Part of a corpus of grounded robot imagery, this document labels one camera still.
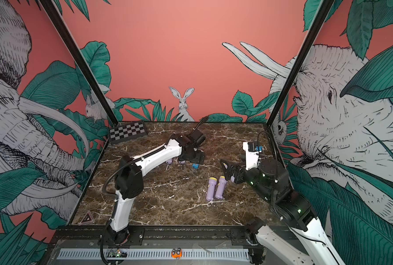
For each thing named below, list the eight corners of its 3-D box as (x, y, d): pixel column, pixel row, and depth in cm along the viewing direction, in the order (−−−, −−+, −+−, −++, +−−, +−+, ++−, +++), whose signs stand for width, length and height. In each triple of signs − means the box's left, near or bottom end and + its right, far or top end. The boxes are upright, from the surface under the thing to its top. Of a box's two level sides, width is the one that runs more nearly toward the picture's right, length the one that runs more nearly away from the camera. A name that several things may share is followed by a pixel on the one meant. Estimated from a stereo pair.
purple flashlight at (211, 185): (204, 199, 87) (204, 196, 85) (209, 179, 95) (209, 176, 92) (211, 201, 87) (212, 199, 84) (216, 181, 94) (217, 178, 91)
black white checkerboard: (111, 144, 109) (109, 141, 106) (110, 132, 116) (108, 128, 113) (147, 134, 115) (146, 131, 112) (144, 123, 122) (143, 120, 119)
